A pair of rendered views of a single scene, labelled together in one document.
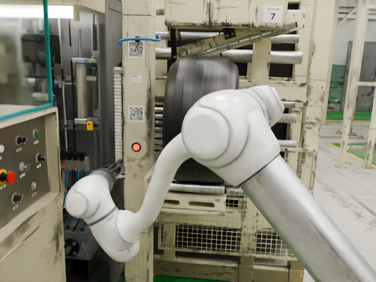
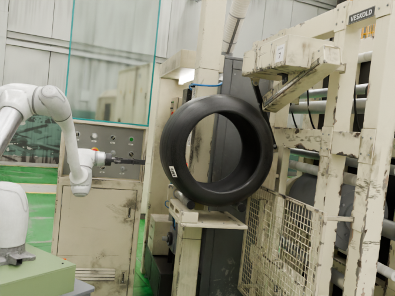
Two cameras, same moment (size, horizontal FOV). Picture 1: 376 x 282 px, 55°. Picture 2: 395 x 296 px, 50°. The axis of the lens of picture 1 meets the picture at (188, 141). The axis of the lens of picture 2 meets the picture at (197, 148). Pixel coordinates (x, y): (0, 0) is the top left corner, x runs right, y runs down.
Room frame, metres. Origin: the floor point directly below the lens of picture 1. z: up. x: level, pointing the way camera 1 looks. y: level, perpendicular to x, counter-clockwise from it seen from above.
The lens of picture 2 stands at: (0.83, -2.22, 1.31)
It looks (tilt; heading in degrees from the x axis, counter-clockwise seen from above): 3 degrees down; 70
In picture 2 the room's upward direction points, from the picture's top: 6 degrees clockwise
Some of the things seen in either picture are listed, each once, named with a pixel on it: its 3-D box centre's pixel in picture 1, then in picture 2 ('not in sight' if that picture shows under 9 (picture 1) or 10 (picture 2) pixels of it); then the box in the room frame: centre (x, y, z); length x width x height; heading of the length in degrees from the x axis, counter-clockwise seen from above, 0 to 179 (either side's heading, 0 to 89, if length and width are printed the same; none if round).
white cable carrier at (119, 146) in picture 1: (120, 118); not in sight; (1.71, 0.33, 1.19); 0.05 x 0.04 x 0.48; 174
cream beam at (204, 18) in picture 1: (225, 14); (282, 60); (2.01, -0.17, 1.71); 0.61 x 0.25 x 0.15; 84
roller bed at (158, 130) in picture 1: (160, 130); (258, 173); (2.13, 0.16, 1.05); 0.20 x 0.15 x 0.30; 84
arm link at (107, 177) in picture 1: (98, 184); (100, 158); (1.15, 0.29, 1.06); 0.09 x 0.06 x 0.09; 84
